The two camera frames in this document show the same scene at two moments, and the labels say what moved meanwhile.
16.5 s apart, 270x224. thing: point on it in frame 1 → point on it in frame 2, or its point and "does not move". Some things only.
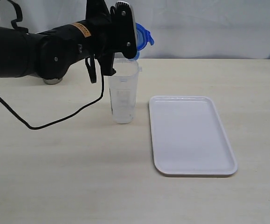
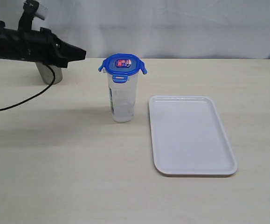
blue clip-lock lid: x=143 y=36 → x=121 y=65
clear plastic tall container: x=123 y=87 does not move
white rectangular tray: x=189 y=137 does not move
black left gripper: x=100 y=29 → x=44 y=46
